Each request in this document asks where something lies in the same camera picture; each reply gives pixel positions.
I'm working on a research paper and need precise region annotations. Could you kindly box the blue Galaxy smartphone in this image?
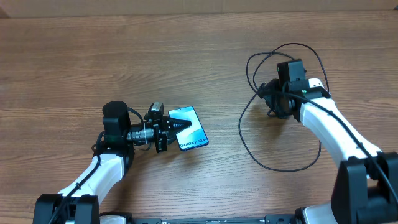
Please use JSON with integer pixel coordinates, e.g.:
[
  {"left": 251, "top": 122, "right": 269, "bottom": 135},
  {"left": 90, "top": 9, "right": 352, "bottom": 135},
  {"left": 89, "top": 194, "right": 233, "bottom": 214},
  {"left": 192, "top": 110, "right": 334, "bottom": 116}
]
[{"left": 169, "top": 106, "right": 209, "bottom": 151}]

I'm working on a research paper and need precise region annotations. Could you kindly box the black charger cable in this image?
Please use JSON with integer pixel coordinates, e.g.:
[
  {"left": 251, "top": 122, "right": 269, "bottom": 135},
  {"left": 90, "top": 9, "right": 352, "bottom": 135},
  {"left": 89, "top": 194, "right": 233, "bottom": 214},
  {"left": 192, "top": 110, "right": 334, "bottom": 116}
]
[{"left": 238, "top": 42, "right": 330, "bottom": 173}]

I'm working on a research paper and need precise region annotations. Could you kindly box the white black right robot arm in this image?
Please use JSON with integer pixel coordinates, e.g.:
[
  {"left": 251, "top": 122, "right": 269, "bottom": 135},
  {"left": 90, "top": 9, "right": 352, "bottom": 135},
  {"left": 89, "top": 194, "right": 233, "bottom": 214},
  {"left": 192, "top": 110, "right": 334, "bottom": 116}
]
[{"left": 257, "top": 59, "right": 397, "bottom": 223}]

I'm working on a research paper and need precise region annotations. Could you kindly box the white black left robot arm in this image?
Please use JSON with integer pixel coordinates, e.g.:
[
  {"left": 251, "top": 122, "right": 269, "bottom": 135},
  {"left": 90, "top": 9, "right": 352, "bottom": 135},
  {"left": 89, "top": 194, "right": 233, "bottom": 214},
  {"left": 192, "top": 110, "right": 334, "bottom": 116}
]
[{"left": 33, "top": 101, "right": 192, "bottom": 224}]

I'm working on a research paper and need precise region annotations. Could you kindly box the white power strip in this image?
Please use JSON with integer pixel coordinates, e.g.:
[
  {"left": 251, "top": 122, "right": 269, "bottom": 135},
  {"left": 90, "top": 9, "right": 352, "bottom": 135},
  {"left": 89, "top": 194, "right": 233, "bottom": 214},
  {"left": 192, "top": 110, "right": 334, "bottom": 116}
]
[{"left": 308, "top": 78, "right": 325, "bottom": 91}]

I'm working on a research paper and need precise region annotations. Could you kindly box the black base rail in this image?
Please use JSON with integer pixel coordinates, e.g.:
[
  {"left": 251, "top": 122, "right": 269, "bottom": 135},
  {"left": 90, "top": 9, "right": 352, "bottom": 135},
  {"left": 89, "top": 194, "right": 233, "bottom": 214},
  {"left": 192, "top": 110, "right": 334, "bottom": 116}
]
[{"left": 99, "top": 212, "right": 303, "bottom": 224}]

